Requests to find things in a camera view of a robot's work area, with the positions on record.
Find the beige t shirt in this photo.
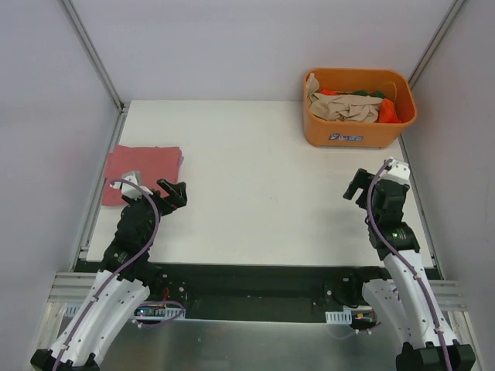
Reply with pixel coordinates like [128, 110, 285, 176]
[306, 73, 384, 123]

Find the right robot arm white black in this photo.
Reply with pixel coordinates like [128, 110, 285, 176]
[343, 158, 476, 370]

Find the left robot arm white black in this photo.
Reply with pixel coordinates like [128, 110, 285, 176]
[30, 172, 187, 370]

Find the folded pink t shirt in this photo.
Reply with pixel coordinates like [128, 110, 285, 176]
[101, 145, 179, 206]

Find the orange t shirt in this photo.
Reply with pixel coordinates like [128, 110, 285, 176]
[323, 88, 401, 124]

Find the green t shirt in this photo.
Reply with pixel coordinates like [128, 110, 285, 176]
[351, 90, 386, 99]

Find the orange plastic basket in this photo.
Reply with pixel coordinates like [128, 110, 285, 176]
[303, 68, 417, 148]

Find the left aluminium upright profile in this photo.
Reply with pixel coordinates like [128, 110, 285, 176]
[59, 0, 127, 112]

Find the aluminium upright profile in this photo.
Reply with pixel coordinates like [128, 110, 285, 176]
[408, 0, 469, 88]
[59, 0, 127, 112]

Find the right aluminium upright profile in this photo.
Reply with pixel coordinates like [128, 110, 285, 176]
[408, 0, 469, 88]

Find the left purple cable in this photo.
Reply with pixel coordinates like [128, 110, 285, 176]
[52, 178, 186, 371]

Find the purple cable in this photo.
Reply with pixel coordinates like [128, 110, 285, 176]
[334, 158, 456, 371]
[52, 178, 186, 371]

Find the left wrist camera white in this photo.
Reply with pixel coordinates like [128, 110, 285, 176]
[110, 171, 142, 198]

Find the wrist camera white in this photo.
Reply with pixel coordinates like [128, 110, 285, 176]
[381, 158, 411, 185]
[110, 171, 142, 198]

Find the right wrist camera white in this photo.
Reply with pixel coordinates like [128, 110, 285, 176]
[381, 158, 411, 185]

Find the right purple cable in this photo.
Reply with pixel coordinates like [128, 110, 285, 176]
[334, 158, 456, 371]

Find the aluminium frame rail front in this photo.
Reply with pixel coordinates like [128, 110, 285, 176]
[48, 272, 468, 311]

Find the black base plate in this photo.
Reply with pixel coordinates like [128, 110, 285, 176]
[150, 264, 390, 323]

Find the left white cable duct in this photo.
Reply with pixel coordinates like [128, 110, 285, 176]
[64, 304, 186, 321]

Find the white cable duct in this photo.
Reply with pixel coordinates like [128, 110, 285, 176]
[64, 304, 186, 321]
[325, 310, 353, 325]

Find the right white cable duct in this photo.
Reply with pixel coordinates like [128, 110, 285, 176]
[325, 310, 353, 325]

